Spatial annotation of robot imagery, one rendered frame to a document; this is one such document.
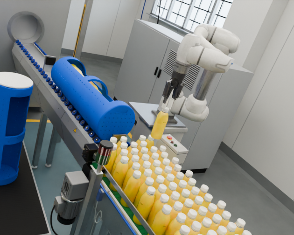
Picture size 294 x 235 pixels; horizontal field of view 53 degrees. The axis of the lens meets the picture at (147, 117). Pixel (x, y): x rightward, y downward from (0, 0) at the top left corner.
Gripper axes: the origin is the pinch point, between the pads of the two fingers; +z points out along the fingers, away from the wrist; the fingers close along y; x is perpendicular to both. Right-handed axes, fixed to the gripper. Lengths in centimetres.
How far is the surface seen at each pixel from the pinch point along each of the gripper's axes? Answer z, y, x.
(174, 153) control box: 29.5, -11.5, 9.9
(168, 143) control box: 27.6, -11.3, 2.2
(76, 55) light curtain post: 28, -17, -165
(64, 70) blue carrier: 19, 26, -91
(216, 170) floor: 137, -215, -74
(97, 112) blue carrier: 22.4, 26.3, -29.4
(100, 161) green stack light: 19, 51, 23
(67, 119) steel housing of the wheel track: 49, 26, -66
